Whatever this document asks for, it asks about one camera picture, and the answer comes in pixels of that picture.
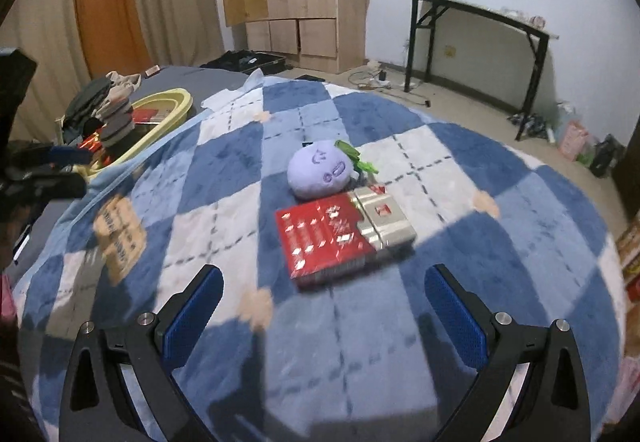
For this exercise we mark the glass jars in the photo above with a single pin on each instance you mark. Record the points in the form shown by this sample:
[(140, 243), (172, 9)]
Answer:
[(525, 17)]

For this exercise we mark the black suitcase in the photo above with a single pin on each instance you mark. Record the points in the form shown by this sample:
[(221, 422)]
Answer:
[(245, 59)]

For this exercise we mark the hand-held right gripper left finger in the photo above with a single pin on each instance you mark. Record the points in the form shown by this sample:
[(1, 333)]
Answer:
[(192, 317)]

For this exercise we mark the black bag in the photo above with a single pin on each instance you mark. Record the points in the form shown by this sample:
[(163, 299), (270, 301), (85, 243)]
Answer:
[(606, 154)]

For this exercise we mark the purple plush toy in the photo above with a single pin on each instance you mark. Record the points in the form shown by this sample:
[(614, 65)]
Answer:
[(320, 172)]

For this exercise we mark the yellow wall socket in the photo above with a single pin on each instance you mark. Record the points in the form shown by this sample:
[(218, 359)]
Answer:
[(451, 52)]

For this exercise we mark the dark clothes pile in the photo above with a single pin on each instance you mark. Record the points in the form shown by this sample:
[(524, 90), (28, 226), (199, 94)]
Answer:
[(87, 102)]

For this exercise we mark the pink paper bag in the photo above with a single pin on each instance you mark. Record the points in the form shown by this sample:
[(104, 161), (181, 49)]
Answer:
[(575, 139)]

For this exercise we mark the printed cardboard boxes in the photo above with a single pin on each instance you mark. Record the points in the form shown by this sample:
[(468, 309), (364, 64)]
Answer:
[(630, 257)]

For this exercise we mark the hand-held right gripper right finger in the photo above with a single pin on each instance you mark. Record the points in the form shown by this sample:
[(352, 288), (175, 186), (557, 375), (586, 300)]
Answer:
[(455, 317)]

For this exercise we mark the red carton with silver end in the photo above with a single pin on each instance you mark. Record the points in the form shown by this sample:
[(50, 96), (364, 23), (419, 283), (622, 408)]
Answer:
[(325, 234)]

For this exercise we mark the blue plaid fleece blanket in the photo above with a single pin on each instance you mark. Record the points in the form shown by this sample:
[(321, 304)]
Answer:
[(350, 322)]

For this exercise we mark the dark patterned cloth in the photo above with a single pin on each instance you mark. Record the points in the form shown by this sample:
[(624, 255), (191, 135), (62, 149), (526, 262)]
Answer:
[(530, 123)]

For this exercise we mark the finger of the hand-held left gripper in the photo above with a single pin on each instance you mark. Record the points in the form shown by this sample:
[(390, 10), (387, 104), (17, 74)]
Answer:
[(50, 186), (65, 153)]

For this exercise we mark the beige cloth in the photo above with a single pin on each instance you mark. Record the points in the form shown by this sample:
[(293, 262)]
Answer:
[(125, 79)]

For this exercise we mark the grey bed sheet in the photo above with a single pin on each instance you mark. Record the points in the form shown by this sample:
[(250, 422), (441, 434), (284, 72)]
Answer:
[(200, 77)]

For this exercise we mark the yellow plastic basin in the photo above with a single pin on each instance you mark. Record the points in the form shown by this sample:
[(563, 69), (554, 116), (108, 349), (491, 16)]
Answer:
[(172, 98)]

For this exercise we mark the red cigarette pack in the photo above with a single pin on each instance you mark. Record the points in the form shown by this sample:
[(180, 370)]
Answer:
[(91, 143)]

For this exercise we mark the black folding table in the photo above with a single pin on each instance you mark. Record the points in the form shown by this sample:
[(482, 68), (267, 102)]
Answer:
[(475, 9)]

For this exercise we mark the small brown box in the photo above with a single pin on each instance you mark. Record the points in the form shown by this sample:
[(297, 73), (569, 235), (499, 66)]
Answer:
[(152, 70)]

